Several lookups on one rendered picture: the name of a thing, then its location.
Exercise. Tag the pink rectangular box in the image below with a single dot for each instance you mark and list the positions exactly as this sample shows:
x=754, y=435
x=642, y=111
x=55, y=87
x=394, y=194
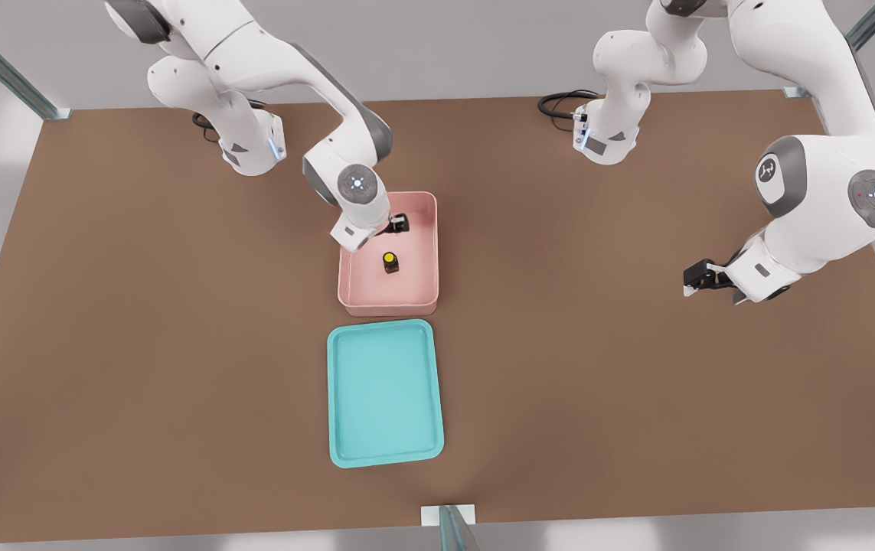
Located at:
x=391, y=256

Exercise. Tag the yellow-topped black button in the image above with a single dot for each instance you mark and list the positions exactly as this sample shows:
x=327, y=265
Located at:
x=390, y=262

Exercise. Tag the pale blue-green tray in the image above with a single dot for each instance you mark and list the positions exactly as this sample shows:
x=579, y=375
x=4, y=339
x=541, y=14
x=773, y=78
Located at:
x=384, y=392

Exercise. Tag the silver frame post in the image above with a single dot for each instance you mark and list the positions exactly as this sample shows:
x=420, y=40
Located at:
x=1, y=69
x=858, y=38
x=452, y=526

